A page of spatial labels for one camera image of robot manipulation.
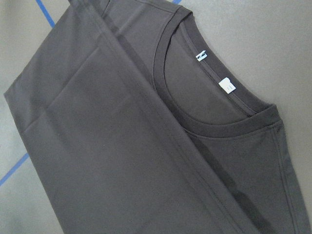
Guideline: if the dark brown t-shirt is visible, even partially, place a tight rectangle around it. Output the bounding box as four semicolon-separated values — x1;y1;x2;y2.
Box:
4;0;312;234

